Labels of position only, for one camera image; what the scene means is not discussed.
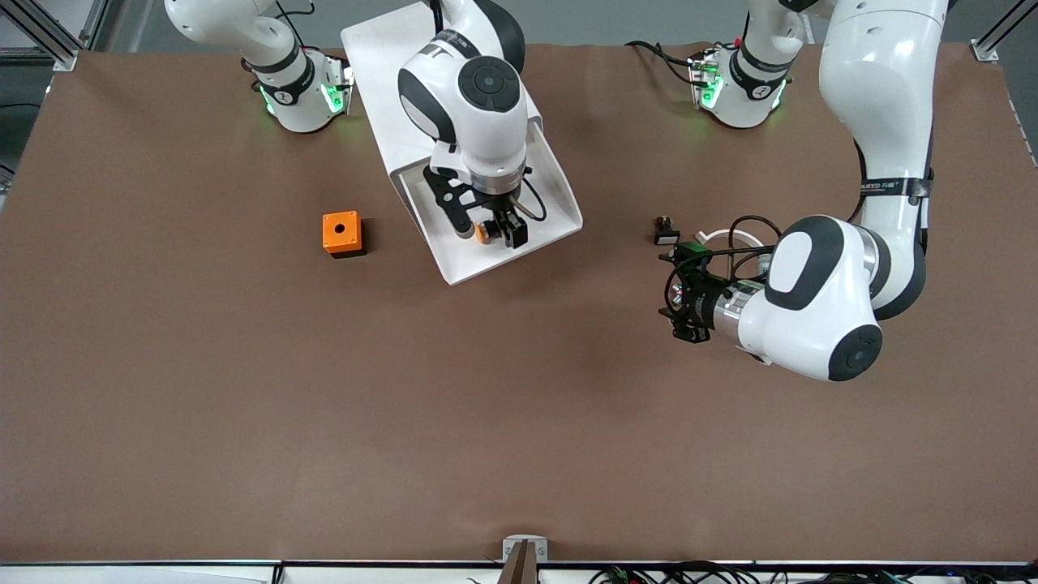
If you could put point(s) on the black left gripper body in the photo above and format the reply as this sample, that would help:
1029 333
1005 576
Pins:
699 297

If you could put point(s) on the orange push button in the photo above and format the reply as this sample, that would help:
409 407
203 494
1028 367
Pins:
482 233

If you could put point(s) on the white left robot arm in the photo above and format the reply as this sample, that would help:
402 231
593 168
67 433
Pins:
811 300

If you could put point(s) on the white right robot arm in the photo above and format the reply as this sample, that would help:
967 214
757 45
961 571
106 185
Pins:
478 122

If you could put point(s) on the orange button box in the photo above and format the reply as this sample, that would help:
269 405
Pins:
340 231

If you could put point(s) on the white panel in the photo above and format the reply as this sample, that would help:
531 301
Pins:
122 576

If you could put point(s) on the white curved bracket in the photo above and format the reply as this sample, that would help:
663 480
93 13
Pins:
714 235

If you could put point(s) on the black switch with white face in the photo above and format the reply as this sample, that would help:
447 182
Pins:
666 236

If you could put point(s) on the grey mount bracket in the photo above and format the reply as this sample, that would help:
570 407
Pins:
509 550

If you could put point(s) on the brown post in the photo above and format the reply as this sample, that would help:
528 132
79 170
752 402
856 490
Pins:
523 568

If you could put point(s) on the aluminium frame profile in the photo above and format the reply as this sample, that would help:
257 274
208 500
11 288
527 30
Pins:
985 51
65 58

